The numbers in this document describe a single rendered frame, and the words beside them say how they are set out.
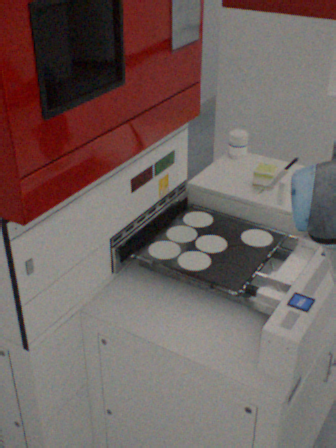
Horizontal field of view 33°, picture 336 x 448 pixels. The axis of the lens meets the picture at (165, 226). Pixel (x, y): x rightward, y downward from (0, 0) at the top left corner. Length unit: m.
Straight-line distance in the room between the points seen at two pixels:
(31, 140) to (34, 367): 0.66
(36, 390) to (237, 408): 0.56
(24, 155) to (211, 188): 0.89
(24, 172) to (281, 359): 0.75
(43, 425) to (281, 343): 0.76
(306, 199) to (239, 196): 0.92
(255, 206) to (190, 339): 0.57
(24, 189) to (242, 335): 0.72
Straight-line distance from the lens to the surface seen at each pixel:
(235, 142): 2.15
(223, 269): 1.67
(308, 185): 1.02
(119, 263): 1.73
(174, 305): 1.66
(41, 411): 1.73
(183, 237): 1.81
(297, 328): 1.41
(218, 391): 1.52
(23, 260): 1.40
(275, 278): 1.64
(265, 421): 1.52
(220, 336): 1.57
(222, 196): 1.95
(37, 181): 1.28
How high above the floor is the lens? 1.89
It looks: 32 degrees down
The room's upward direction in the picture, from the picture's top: straight up
